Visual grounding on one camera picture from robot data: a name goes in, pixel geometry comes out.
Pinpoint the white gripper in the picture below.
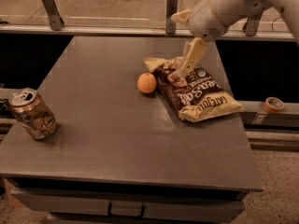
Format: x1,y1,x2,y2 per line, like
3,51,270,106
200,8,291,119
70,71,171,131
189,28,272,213
170,0,228,77

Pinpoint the orange fruit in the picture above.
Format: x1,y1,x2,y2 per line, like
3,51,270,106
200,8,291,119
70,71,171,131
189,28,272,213
137,73,157,94

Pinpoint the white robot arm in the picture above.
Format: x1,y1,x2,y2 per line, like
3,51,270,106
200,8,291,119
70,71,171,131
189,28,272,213
170,0,299,79

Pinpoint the brown chip bag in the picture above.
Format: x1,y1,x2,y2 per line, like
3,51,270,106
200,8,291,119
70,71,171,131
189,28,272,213
144,57,244,122

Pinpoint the orange tape roll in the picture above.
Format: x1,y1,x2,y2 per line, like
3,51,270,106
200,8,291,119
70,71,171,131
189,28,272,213
263,97,285,113

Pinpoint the crushed gold soda can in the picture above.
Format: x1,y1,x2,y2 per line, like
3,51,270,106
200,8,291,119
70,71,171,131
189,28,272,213
8,88,57,140

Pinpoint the middle metal bracket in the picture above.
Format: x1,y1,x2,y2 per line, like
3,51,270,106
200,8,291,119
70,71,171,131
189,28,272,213
165,0,178,35

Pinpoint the metal bracket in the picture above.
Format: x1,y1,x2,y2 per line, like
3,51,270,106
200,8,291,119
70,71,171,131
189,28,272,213
165,0,178,35
42,0,64,31
243,13,263,36

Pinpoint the right metal bracket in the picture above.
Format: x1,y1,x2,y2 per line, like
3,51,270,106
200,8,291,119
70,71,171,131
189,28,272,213
243,13,263,36

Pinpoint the left metal bracket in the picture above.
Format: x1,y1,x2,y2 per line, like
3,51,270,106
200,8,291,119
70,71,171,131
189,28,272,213
42,0,64,31

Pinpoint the grey drawer with handle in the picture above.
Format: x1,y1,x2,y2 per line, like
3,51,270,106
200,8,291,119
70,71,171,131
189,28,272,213
11,188,245,224

